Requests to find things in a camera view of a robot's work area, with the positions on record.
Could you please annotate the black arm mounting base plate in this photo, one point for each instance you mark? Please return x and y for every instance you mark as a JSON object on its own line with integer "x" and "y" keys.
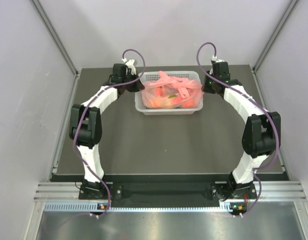
{"x": 209, "y": 191}

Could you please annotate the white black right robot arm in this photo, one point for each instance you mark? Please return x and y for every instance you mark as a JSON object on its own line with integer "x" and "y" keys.
{"x": 261, "y": 135}

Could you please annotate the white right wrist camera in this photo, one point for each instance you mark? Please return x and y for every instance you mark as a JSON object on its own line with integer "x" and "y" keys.
{"x": 215, "y": 59}

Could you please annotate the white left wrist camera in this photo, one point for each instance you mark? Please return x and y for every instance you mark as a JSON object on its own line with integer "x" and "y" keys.
{"x": 131, "y": 64}

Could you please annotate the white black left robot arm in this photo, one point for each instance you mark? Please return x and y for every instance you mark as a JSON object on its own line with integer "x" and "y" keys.
{"x": 85, "y": 126}

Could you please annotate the pink plastic bag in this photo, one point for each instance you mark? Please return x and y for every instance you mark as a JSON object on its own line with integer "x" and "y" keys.
{"x": 172, "y": 92}

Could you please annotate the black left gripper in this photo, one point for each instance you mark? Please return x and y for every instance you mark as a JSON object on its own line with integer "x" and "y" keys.
{"x": 138, "y": 86}

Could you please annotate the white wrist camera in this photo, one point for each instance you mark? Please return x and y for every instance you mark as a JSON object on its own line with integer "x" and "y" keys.
{"x": 131, "y": 64}
{"x": 215, "y": 59}

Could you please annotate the aluminium frame rail front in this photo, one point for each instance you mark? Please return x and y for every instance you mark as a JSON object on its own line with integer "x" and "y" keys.
{"x": 64, "y": 196}

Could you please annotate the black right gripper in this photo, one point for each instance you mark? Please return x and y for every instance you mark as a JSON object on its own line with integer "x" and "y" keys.
{"x": 206, "y": 89}

